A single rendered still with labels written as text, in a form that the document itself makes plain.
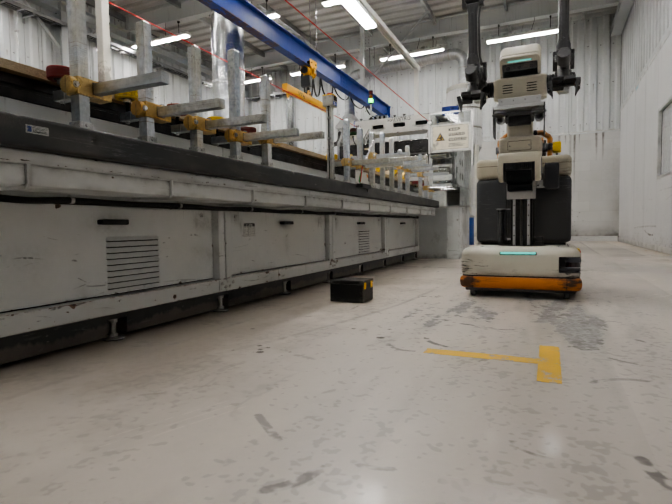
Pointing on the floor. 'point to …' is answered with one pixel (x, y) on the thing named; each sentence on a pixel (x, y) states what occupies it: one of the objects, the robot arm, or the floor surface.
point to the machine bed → (162, 245)
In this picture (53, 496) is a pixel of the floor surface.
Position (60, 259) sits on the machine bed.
